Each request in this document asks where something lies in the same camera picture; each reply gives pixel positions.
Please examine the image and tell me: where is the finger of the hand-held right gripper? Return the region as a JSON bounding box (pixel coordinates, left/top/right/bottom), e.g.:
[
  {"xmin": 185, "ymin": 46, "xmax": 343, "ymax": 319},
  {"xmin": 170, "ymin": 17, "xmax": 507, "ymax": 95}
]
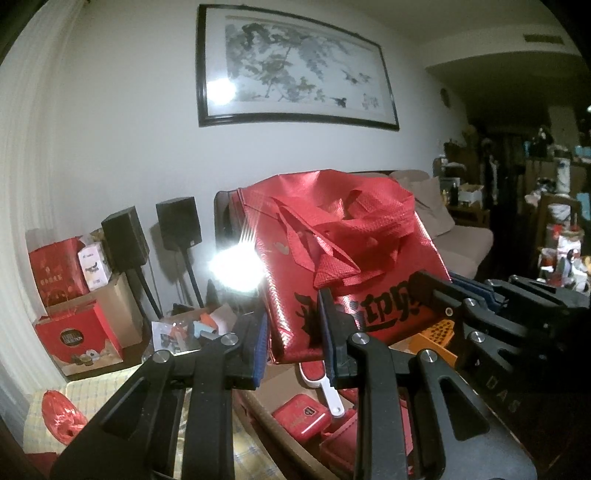
[
  {"xmin": 412, "ymin": 269, "xmax": 532, "ymax": 356},
  {"xmin": 450, "ymin": 272, "xmax": 591, "ymax": 324}
]

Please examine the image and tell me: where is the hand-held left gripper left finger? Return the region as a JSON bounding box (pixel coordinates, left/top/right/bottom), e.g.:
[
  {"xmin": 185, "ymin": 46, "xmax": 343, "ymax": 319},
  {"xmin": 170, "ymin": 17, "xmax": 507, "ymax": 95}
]
[{"xmin": 50, "ymin": 314, "xmax": 269, "ymax": 480}]

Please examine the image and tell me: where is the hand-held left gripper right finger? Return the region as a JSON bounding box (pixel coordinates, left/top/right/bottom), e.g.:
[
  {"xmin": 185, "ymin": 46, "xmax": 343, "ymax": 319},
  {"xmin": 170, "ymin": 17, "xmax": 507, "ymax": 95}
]
[{"xmin": 316, "ymin": 287, "xmax": 539, "ymax": 480}]

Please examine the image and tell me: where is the white and red lint brush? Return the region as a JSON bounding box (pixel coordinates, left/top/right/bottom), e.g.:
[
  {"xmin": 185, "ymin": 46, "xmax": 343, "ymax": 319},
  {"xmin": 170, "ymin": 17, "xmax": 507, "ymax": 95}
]
[{"xmin": 298, "ymin": 361, "xmax": 345, "ymax": 419}]

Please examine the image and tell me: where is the cardboard box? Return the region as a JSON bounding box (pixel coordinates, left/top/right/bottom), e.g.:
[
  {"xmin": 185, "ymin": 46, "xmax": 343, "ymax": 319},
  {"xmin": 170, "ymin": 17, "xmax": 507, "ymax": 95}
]
[{"xmin": 238, "ymin": 360, "xmax": 416, "ymax": 480}]

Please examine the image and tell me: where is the red tin box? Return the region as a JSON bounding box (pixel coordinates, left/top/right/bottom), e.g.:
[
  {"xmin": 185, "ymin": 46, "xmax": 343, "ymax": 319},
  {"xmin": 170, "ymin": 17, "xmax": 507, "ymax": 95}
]
[{"xmin": 271, "ymin": 394, "xmax": 332, "ymax": 440}]

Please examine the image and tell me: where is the red woven tote bag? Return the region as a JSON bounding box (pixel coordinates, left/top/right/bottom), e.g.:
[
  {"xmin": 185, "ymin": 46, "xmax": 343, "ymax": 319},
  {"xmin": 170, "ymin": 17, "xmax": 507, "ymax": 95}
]
[{"xmin": 235, "ymin": 168, "xmax": 454, "ymax": 366}]

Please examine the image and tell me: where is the red foil ribbon ball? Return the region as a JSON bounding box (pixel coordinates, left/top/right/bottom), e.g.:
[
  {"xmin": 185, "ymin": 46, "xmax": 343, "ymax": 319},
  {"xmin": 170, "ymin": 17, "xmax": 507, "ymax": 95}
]
[{"xmin": 41, "ymin": 389, "xmax": 89, "ymax": 445}]

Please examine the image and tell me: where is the orange perforated crate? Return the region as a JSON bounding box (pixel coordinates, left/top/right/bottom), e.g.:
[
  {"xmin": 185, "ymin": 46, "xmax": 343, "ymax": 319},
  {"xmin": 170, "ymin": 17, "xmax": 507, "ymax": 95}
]
[{"xmin": 412, "ymin": 318, "xmax": 457, "ymax": 348}]

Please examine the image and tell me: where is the brown sofa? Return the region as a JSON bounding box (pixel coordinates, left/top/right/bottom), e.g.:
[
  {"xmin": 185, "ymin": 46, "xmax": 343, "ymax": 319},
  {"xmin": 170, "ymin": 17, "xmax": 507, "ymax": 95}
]
[{"xmin": 213, "ymin": 168, "xmax": 495, "ymax": 282}]

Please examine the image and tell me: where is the carton of clutter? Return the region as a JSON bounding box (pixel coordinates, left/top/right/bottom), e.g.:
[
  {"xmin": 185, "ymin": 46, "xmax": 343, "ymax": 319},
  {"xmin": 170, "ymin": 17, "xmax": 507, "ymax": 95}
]
[{"xmin": 149, "ymin": 301, "xmax": 239, "ymax": 361}]

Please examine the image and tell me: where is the beige sofa cushion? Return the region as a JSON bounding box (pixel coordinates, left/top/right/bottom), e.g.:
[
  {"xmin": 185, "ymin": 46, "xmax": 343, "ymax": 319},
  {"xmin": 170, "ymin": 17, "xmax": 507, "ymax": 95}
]
[{"xmin": 413, "ymin": 178, "xmax": 455, "ymax": 236}]

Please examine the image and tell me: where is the bright video light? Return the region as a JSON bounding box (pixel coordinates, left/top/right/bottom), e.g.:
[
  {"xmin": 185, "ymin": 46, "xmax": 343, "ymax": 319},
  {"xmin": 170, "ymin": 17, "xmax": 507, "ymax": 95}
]
[{"xmin": 205, "ymin": 242, "xmax": 264, "ymax": 301}]

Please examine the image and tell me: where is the cluttered dark shelf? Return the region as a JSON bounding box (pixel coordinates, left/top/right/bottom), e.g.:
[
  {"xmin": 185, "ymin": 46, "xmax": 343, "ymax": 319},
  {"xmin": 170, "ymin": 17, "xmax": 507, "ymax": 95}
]
[{"xmin": 431, "ymin": 106, "xmax": 591, "ymax": 296}]

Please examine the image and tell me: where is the brown storage carton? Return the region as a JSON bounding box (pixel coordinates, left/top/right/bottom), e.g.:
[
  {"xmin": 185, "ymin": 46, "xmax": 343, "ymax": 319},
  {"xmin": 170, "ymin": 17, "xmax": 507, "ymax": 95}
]
[{"xmin": 43, "ymin": 271, "xmax": 145, "ymax": 348}]

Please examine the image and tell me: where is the black speaker on stand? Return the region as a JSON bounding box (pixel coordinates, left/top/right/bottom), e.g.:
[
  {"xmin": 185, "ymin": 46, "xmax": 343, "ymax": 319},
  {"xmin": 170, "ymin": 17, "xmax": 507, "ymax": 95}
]
[
  {"xmin": 155, "ymin": 196, "xmax": 206, "ymax": 315},
  {"xmin": 100, "ymin": 205, "xmax": 160, "ymax": 324}
]

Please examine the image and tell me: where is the yellow plaid tablecloth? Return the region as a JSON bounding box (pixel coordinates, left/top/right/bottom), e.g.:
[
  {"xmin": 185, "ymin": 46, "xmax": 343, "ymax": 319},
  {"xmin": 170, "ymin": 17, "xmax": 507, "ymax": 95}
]
[{"xmin": 21, "ymin": 362, "xmax": 278, "ymax": 480}]

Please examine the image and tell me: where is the red chocolate box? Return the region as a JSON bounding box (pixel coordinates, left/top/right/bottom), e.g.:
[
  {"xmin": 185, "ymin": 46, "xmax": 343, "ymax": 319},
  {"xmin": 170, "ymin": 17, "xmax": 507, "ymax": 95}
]
[{"xmin": 34, "ymin": 301, "xmax": 125, "ymax": 376}]

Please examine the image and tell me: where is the small white box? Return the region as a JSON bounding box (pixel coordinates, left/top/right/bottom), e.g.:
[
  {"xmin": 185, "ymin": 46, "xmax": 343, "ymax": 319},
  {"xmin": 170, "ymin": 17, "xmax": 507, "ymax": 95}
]
[{"xmin": 76, "ymin": 244, "xmax": 112, "ymax": 291}]

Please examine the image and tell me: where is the red gold-print gift box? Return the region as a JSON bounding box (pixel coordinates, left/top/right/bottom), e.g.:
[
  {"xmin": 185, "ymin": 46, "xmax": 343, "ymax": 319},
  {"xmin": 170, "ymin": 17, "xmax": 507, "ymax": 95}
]
[{"xmin": 28, "ymin": 237, "xmax": 92, "ymax": 306}]

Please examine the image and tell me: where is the ceiling air vent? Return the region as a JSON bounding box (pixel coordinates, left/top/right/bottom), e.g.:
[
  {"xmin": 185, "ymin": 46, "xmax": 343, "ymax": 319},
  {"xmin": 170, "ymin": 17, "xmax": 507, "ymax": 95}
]
[{"xmin": 522, "ymin": 33, "xmax": 566, "ymax": 46}]

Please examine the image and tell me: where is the framed ink painting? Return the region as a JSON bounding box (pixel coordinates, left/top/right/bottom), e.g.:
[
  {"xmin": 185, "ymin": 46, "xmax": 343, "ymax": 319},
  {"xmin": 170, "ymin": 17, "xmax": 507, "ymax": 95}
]
[{"xmin": 196, "ymin": 4, "xmax": 401, "ymax": 133}]

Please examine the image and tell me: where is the white curtain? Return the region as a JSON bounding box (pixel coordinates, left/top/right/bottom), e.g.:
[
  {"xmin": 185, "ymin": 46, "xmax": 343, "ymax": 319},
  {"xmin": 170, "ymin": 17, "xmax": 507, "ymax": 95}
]
[{"xmin": 0, "ymin": 0, "xmax": 93, "ymax": 393}]

